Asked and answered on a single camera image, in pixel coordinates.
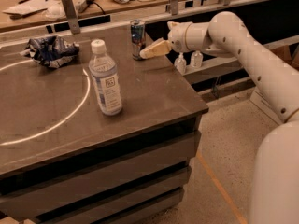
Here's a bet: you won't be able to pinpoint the redbull can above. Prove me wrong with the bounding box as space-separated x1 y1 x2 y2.
130 19 146 60

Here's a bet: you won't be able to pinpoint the white corova cardboard box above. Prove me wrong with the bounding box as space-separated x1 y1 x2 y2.
250 87 282 125

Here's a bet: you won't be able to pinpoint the metal bracket post left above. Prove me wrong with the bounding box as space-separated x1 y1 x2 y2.
61 0 80 35

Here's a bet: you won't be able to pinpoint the white crumpled mask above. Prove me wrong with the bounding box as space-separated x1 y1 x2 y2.
44 4 65 21

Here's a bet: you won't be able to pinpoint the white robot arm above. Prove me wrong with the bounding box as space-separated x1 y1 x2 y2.
140 11 299 224

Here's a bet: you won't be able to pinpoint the blue crumpled chip bag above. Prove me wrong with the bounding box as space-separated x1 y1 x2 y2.
21 35 79 69

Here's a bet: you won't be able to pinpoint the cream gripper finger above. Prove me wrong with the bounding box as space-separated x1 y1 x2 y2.
140 38 172 59

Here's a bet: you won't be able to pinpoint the clear plastic water bottle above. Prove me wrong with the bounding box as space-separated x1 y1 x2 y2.
89 39 122 116

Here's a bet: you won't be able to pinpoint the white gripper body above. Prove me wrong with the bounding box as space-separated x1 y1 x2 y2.
167 21 215 53

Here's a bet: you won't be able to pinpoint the small clear bottle right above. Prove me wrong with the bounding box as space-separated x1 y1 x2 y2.
190 51 203 68

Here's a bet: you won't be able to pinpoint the small clear bottle left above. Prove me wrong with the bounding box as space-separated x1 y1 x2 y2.
174 53 187 75

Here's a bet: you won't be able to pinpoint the white papers on desk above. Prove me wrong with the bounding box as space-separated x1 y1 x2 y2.
4 0 53 15

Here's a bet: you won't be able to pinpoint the small clear bottle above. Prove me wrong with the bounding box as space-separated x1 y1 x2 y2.
174 53 187 75
190 51 203 68

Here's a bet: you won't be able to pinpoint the grey drawer cabinet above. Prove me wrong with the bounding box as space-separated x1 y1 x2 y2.
0 117 200 224

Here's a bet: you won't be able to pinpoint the metal shelf rail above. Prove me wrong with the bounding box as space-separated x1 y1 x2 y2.
183 35 299 85

